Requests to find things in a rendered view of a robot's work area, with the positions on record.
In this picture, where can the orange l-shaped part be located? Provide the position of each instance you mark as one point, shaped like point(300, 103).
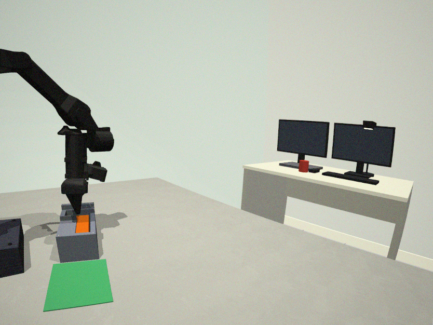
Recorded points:
point(82, 224)

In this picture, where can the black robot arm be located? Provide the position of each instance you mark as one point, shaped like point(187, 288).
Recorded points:
point(73, 111)

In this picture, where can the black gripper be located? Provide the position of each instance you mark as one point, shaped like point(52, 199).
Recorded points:
point(74, 185)

